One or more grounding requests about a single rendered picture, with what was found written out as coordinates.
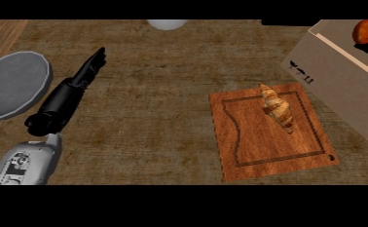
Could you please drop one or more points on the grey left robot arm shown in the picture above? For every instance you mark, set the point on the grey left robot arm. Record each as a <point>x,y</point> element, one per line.
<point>26,164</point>

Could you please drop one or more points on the grey round plate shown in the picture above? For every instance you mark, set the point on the grey round plate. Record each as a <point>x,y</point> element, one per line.
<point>20,83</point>

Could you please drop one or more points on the white round object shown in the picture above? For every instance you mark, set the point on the white round object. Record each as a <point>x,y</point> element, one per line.
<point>168,24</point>

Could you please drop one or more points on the cardboard box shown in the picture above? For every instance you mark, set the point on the cardboard box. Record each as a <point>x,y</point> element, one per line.
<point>336,81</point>

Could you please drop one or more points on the orange round fruit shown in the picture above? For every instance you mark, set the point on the orange round fruit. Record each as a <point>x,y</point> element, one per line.
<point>361,32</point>

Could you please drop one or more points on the brown wooden cutting board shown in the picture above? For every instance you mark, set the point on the brown wooden cutting board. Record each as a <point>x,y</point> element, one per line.
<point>268,140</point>

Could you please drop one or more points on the golden brown croissant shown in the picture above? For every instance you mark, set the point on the golden brown croissant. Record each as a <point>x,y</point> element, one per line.
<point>279,109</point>

